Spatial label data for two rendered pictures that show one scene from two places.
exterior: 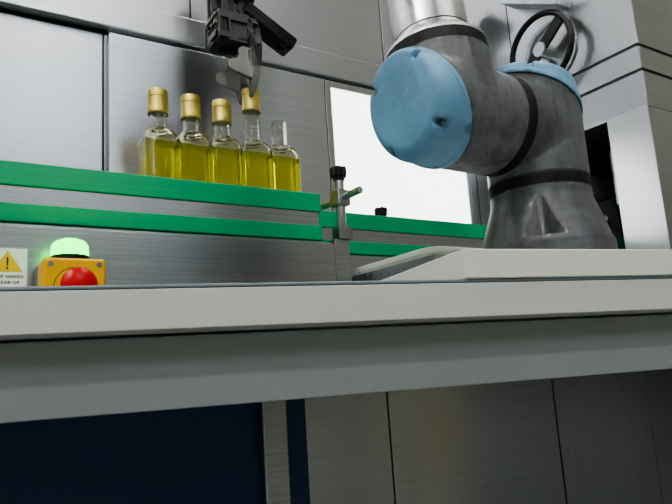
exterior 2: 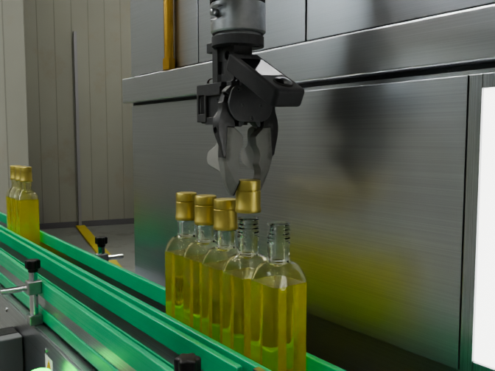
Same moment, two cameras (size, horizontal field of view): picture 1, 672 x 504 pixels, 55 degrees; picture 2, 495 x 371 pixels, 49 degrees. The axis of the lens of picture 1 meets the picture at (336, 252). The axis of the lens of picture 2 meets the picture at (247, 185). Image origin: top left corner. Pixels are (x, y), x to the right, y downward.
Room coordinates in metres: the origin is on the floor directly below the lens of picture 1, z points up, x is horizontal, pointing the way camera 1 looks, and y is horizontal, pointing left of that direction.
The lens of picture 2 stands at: (1.07, -0.60, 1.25)
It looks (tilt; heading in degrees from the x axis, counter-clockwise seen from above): 5 degrees down; 86
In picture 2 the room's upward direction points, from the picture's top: straight up
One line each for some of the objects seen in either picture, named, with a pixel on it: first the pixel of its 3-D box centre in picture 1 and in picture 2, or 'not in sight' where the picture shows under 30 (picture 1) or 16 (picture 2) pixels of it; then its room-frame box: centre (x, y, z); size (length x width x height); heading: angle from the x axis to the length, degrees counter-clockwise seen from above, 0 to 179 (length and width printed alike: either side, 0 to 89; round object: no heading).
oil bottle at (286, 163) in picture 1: (282, 201); (278, 339); (1.15, 0.09, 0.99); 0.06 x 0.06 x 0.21; 34
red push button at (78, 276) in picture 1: (77, 285); not in sight; (0.73, 0.30, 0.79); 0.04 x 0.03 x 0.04; 123
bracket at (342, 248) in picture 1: (329, 265); not in sight; (1.07, 0.01, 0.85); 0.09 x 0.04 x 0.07; 33
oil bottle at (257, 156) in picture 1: (255, 198); (248, 327); (1.11, 0.14, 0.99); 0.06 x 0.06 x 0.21; 33
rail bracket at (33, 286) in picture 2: not in sight; (21, 294); (0.69, 0.48, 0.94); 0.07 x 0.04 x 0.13; 33
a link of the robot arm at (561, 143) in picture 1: (527, 129); not in sight; (0.73, -0.24, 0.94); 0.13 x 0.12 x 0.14; 124
